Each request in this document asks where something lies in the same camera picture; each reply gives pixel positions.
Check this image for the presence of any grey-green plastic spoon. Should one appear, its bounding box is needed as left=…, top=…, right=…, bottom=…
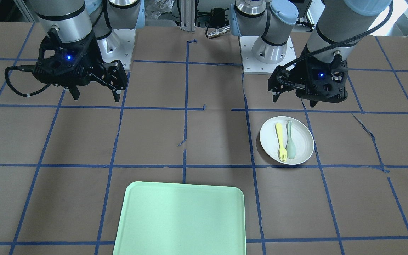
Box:
left=285, top=121, right=296, bottom=159

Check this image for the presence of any yellow plastic fork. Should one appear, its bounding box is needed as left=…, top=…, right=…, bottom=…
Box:
left=275, top=123, right=287, bottom=163

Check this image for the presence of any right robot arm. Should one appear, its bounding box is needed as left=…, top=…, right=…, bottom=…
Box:
left=32, top=0, right=145, bottom=102

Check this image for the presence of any white round plate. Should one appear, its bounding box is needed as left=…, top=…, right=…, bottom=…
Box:
left=259, top=116, right=315, bottom=165

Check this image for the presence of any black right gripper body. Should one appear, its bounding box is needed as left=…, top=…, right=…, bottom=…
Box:
left=33, top=27, right=128, bottom=91

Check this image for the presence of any light green tray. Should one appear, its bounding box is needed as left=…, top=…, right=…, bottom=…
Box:
left=112, top=181, right=247, bottom=255

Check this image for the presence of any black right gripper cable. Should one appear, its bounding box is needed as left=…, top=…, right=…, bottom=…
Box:
left=5, top=66, right=63, bottom=98

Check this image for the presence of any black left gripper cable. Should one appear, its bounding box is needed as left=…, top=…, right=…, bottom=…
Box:
left=277, top=0, right=393, bottom=89

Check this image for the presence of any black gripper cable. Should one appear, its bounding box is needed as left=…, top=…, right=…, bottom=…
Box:
left=5, top=66, right=63, bottom=98
left=277, top=0, right=393, bottom=89

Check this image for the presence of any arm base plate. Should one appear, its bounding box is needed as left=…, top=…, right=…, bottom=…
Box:
left=97, top=29, right=137, bottom=71
left=239, top=36, right=296, bottom=75

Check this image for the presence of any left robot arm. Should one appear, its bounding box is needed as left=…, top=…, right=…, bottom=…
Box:
left=229, top=0, right=393, bottom=107

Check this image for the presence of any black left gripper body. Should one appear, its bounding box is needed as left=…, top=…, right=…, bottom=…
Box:
left=268, top=50, right=348, bottom=103

